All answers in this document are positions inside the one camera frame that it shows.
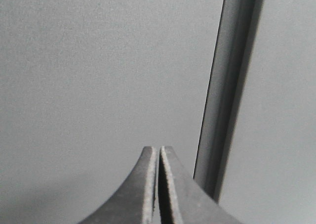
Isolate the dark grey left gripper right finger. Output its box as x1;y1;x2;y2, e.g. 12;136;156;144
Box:
158;146;240;224

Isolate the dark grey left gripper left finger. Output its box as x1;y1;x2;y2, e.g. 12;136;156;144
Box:
81;146;157;224

